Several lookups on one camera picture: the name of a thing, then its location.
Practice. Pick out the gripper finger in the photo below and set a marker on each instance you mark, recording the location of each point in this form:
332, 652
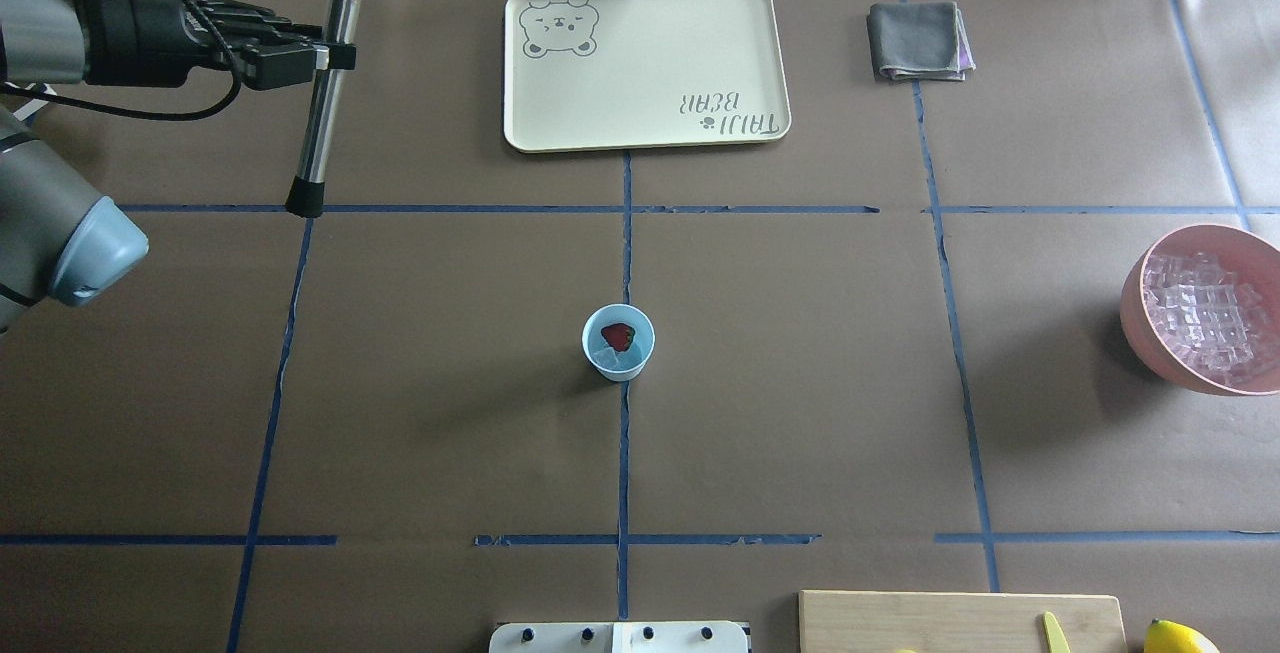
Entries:
266, 67
342, 55

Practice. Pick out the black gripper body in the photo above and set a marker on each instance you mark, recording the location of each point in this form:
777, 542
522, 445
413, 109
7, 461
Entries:
148, 25

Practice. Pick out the red strawberry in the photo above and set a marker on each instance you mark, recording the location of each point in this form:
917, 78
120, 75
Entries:
619, 336

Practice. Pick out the steel muddler with black tip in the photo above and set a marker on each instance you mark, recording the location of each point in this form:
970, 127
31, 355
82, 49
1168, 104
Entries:
306, 196

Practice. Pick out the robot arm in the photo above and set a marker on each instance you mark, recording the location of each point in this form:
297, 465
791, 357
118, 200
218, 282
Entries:
64, 238

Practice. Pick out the light blue cup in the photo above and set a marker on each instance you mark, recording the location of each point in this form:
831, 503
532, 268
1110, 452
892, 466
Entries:
645, 333

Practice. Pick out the ice cube in cup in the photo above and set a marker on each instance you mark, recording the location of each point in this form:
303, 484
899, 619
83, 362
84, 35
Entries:
618, 366

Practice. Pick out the pile of clear ice cubes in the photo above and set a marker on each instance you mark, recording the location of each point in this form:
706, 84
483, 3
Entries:
1210, 318

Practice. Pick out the cream bear tray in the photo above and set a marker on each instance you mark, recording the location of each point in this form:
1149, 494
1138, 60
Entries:
589, 75

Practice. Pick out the grey folded cloth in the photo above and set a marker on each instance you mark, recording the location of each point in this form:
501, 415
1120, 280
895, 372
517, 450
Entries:
919, 41

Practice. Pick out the wooden cutting board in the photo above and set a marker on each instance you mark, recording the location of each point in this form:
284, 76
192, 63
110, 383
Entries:
831, 621

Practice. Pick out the pink bowl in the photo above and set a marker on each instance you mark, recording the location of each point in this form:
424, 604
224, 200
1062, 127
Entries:
1241, 252

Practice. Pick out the yellow plastic knife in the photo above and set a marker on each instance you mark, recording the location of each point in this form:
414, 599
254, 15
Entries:
1056, 641

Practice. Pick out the yellow lemon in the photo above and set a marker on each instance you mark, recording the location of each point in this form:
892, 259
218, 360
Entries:
1166, 636

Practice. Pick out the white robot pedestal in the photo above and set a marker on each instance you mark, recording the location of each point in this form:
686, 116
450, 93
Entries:
622, 636

